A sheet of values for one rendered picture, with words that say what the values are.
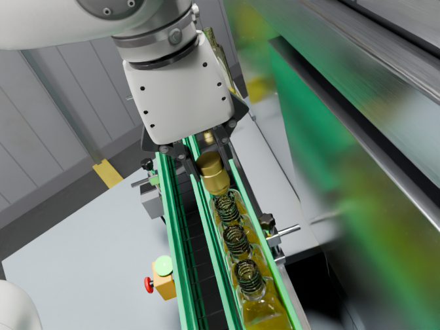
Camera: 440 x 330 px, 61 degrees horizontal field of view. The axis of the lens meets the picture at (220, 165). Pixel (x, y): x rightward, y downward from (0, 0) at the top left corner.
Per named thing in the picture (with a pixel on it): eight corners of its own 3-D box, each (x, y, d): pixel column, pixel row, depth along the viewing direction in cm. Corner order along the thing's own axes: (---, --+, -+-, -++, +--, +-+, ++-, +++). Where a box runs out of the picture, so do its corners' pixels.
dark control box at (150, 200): (177, 211, 110) (167, 192, 105) (152, 221, 110) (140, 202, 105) (174, 193, 117) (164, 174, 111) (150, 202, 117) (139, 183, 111)
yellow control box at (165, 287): (192, 292, 89) (182, 275, 84) (163, 303, 89) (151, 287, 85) (188, 268, 95) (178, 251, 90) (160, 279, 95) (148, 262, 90)
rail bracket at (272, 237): (309, 258, 73) (299, 215, 64) (275, 271, 73) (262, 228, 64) (301, 243, 76) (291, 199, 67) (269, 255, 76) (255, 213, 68)
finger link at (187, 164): (180, 127, 46) (197, 166, 50) (156, 136, 46) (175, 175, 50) (184, 141, 44) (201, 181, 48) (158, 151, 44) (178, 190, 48)
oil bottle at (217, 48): (241, 110, 117) (217, 29, 100) (223, 114, 117) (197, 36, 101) (238, 101, 121) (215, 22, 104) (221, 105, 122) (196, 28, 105)
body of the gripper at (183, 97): (200, 8, 40) (226, 96, 47) (110, 42, 40) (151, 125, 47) (215, 31, 34) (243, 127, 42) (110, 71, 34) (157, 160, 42)
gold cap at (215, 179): (232, 186, 49) (224, 162, 47) (207, 196, 49) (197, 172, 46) (226, 170, 52) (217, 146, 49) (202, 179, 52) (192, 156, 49)
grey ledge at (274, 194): (328, 268, 80) (323, 237, 73) (289, 283, 80) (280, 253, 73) (225, 79, 153) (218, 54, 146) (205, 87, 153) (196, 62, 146)
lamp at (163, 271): (176, 273, 85) (171, 266, 84) (158, 279, 85) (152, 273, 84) (173, 257, 89) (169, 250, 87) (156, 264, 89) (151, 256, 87)
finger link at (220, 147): (230, 108, 46) (243, 148, 50) (206, 117, 46) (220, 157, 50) (237, 121, 44) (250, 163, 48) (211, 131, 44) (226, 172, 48)
